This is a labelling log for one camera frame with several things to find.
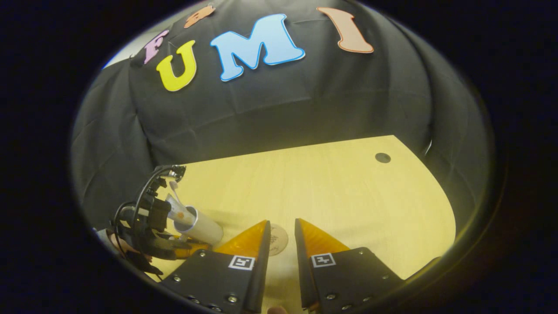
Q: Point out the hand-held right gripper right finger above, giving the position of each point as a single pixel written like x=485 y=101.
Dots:
x=344 y=274

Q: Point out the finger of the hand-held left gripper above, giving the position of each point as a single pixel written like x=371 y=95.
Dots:
x=192 y=249

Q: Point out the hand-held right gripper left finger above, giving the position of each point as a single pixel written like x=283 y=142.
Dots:
x=218 y=274

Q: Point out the white toothpaste tube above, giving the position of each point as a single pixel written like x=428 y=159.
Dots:
x=178 y=210

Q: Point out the round cork coaster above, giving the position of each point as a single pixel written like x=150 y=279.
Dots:
x=279 y=240

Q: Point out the light wooden desktop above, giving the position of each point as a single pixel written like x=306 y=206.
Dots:
x=348 y=196

